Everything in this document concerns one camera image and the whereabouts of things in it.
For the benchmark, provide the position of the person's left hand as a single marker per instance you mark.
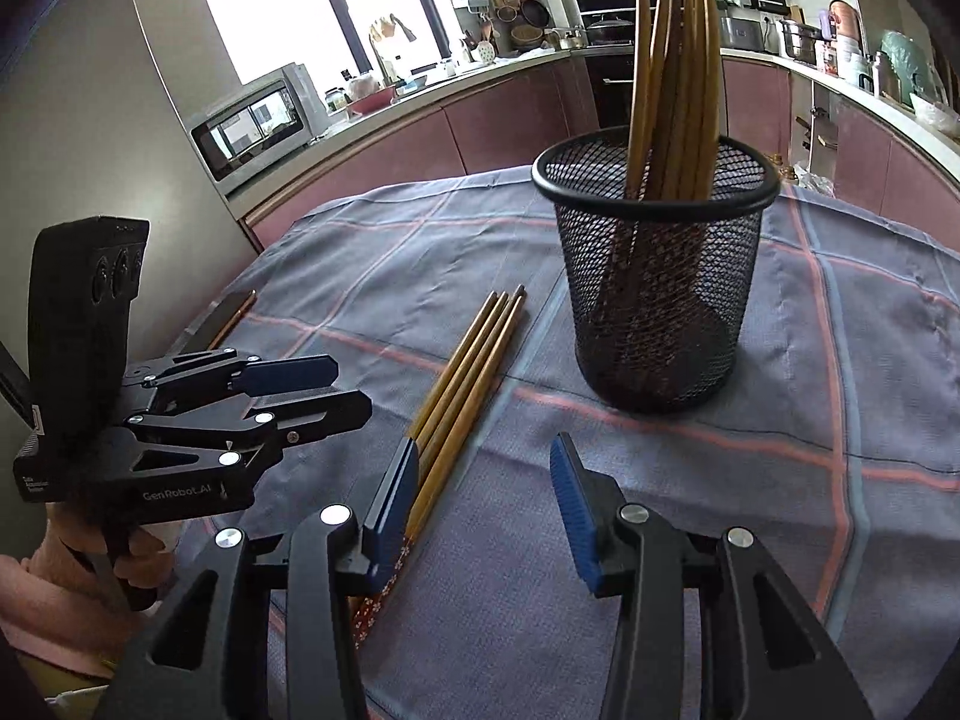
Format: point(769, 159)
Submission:
point(75, 540)

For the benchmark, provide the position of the hanging frying pan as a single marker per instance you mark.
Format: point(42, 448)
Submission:
point(535, 13)

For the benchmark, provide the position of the pink bowl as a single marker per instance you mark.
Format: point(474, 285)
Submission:
point(371, 96)

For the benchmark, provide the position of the black mesh utensil holder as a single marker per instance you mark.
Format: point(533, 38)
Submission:
point(660, 345)

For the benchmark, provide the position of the white bowl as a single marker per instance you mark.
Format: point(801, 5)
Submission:
point(937, 111)

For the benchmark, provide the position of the pink base cabinets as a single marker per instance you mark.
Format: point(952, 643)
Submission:
point(870, 142)
point(450, 135)

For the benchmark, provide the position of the steel stock pot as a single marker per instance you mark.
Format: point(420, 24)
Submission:
point(799, 41)

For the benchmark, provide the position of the black range hood stove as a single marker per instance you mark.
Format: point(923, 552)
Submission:
point(604, 0)

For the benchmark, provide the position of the pink kettle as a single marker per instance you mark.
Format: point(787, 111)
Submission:
point(846, 19)

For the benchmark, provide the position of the person's left forearm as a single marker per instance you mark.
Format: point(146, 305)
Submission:
point(45, 607)

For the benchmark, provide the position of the green countertop appliance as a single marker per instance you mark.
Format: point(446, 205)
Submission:
point(907, 64)

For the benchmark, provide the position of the grey refrigerator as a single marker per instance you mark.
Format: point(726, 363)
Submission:
point(90, 127)

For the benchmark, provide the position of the white plastic bag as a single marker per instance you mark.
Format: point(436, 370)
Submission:
point(808, 180)

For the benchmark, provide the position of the blue plaid tablecloth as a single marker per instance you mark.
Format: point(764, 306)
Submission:
point(750, 502)

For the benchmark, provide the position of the black built-in oven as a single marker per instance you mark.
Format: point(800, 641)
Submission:
point(607, 90)

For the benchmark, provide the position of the bunch of wooden chopsticks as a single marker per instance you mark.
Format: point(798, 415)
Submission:
point(660, 90)

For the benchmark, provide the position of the brown wooden chopstick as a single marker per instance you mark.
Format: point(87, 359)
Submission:
point(236, 311)
point(480, 391)
point(452, 390)
point(466, 390)
point(439, 388)

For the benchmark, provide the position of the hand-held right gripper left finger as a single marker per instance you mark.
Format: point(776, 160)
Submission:
point(390, 510)

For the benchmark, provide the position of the kitchen window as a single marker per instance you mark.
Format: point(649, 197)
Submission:
point(255, 7)

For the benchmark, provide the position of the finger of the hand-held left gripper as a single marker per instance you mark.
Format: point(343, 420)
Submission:
point(292, 373)
point(322, 412)

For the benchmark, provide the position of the sink faucet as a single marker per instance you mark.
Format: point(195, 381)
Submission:
point(382, 52)

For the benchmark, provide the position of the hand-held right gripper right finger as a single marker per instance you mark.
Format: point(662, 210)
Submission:
point(574, 517)

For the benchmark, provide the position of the silver toaster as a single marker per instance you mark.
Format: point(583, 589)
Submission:
point(742, 34)

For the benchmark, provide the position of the black lidded wok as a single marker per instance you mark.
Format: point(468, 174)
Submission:
point(609, 30)

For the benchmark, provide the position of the white microwave oven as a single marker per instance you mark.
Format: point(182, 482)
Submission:
point(247, 127)

